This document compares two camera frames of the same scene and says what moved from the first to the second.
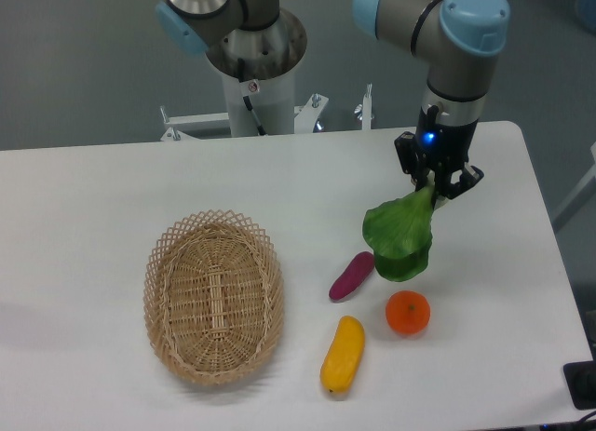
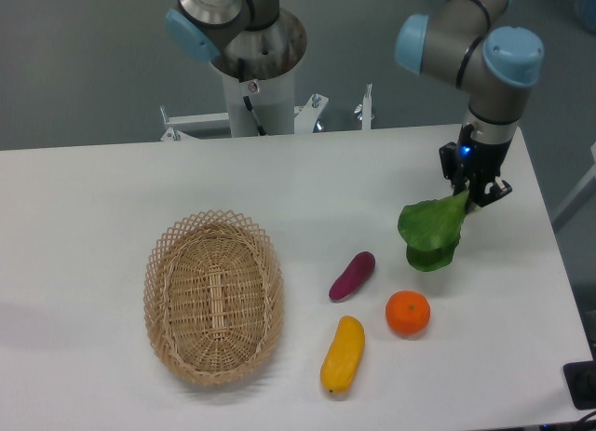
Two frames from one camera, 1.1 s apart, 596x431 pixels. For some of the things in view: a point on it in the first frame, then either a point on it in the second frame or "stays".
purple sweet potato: (353, 277) stays
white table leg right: (585, 190) stays
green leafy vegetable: (399, 233) -> (430, 230)
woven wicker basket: (214, 298) stays
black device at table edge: (581, 383) stays
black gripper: (442, 149) -> (477, 163)
